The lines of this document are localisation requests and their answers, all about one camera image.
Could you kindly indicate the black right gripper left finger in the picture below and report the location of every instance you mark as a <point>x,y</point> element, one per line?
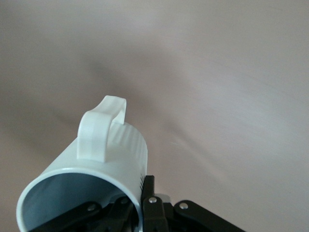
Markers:
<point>113,217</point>

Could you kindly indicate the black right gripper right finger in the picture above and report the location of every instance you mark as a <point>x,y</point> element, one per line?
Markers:
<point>153,212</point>

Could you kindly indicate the white ribbed mug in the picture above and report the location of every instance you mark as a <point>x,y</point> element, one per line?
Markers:
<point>72,154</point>

